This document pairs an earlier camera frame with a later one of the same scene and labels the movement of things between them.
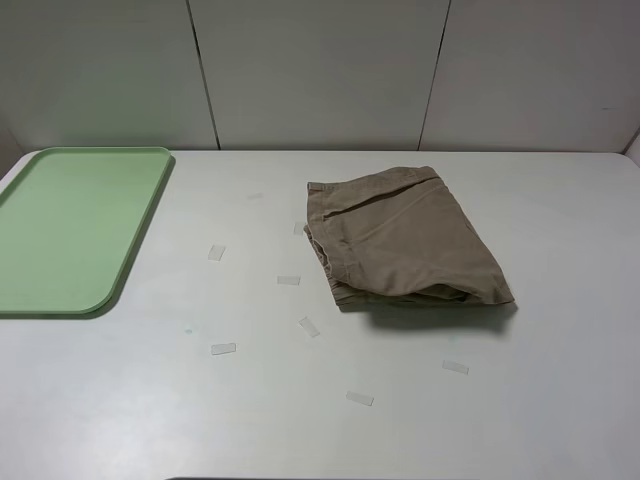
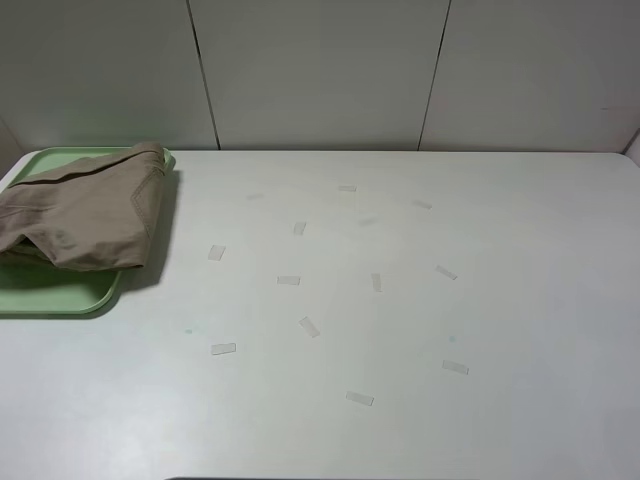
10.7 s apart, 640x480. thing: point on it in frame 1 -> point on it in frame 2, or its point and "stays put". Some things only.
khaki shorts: [398, 238] -> [91, 213]
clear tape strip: [309, 327] stays put
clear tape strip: [359, 398] stays put
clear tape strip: [455, 366] stays put
